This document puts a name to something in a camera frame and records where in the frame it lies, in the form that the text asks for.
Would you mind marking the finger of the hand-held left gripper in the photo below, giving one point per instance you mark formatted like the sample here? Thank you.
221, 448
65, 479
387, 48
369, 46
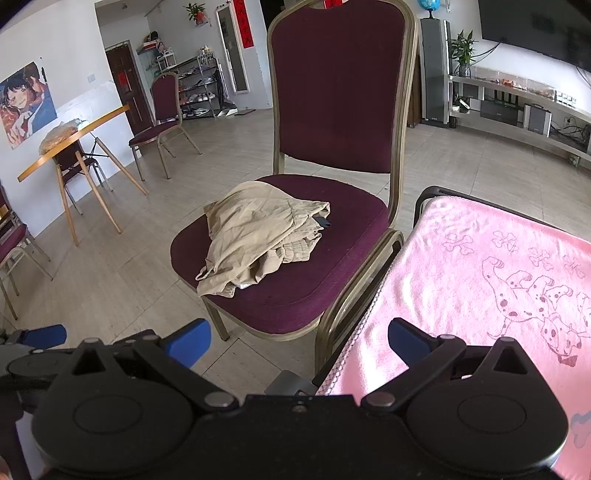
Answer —
44, 335

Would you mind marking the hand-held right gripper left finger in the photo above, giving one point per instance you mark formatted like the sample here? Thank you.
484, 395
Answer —
189, 344

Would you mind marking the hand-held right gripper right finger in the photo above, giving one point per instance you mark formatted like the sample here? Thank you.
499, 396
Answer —
406, 341

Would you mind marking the beige pants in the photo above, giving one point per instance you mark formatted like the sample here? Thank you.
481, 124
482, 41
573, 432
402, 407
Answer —
249, 230

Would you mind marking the pink dog print blanket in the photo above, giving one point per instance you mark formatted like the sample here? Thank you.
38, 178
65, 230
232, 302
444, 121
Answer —
461, 286

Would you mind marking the maroon padded banquet chair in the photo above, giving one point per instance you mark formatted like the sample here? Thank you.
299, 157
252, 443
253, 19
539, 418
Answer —
9, 240
337, 83
69, 159
165, 99

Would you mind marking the bagged bread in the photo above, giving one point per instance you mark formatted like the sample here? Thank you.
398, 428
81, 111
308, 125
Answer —
60, 134

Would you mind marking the wooden table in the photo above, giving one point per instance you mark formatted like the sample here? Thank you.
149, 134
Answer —
106, 117

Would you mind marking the black audio receiver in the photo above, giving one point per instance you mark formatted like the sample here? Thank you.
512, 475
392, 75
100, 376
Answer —
498, 113

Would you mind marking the metal shoe rack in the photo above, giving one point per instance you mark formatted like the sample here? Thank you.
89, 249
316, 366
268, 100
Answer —
196, 87

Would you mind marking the small silver speaker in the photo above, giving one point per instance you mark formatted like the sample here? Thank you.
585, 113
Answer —
537, 120

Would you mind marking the brown door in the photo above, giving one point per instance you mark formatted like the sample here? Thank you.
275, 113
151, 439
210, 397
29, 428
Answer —
127, 87

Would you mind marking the metal television stand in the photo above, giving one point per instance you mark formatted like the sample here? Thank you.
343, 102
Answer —
508, 90

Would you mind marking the grey tower speaker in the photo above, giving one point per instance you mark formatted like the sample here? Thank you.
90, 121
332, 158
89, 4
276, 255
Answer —
434, 69

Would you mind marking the white shelf rack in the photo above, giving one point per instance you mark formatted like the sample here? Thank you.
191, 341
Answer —
154, 50

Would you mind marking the standing mirror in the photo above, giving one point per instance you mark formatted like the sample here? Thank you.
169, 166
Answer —
231, 50

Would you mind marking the green plant in vase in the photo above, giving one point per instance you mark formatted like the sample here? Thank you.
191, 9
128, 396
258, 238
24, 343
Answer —
463, 48

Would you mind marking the red door banner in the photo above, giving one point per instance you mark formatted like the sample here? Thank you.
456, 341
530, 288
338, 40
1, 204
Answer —
244, 23

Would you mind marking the hanging potted plant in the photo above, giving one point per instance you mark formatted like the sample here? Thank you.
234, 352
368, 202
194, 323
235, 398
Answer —
196, 11

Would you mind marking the blue globe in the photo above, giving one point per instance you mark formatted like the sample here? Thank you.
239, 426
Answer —
427, 5

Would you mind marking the black television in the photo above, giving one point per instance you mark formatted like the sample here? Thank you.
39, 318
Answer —
531, 23

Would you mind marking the cartoon wall poster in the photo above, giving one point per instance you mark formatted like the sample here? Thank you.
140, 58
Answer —
23, 101

